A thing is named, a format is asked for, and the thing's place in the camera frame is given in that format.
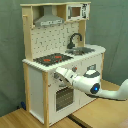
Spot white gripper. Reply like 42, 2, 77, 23
55, 67, 74, 83

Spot white oven door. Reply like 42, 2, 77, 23
48, 82, 78, 118

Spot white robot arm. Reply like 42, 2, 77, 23
56, 67, 128, 101

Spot wooden toy kitchen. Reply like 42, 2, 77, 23
22, 2, 105, 127

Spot right oven knob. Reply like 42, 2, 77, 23
72, 66, 78, 72

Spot black stovetop red burners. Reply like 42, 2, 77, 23
34, 53, 70, 66

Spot metal sink basin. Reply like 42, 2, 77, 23
65, 47, 95, 56

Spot black toy faucet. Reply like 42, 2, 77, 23
67, 33, 82, 49

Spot grey range hood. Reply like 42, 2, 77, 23
35, 5, 64, 27

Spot toy microwave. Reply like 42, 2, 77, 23
66, 3, 90, 21

